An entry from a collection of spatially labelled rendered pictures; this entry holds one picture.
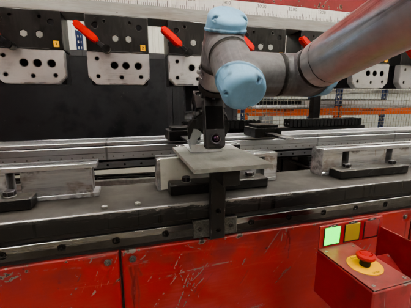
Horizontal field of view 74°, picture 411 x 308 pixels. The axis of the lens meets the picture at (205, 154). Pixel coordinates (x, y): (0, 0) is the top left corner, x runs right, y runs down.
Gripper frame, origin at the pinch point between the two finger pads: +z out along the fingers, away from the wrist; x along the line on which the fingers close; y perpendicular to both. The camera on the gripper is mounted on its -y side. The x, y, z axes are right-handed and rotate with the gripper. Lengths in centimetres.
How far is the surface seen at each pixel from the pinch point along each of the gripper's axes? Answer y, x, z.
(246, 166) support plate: -14.6, -5.3, -11.3
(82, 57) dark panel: 63, 41, 14
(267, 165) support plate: -14.4, -10.4, -11.0
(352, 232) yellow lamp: -26.4, -34.4, 3.5
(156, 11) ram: 26.1, 11.3, -23.6
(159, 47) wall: 380, -10, 199
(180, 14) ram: 26.3, 5.2, -23.2
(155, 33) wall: 394, -4, 181
